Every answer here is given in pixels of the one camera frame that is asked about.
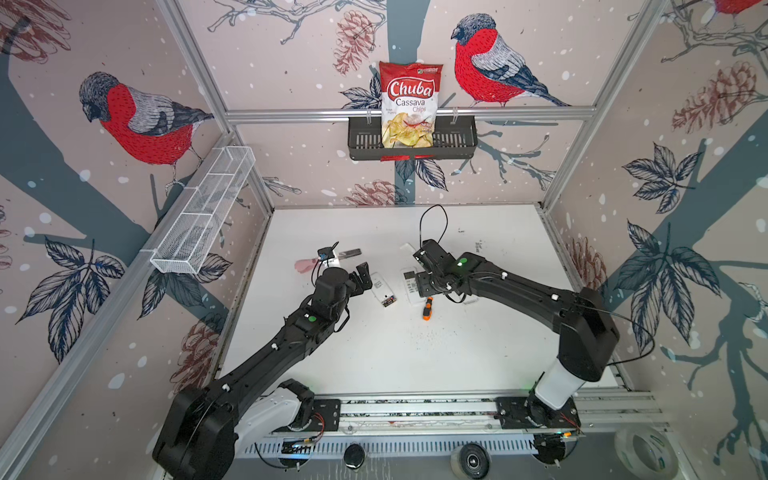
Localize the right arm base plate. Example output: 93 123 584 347
494 395 581 430

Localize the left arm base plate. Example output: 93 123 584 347
278 399 341 433

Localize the clear tape roll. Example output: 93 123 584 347
614 425 680 480

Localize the Chuba cassava chips bag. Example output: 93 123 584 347
379 62 443 148

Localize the pink handled knife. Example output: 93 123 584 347
294 248 362 274

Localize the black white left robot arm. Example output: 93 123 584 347
152 263 373 479

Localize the white wire mesh basket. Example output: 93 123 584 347
150 146 255 275

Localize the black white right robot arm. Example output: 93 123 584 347
413 239 620 410

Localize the black wall basket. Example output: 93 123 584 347
347 116 478 161

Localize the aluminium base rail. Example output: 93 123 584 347
259 389 664 440

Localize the orange black screwdriver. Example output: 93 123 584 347
422 297 434 321

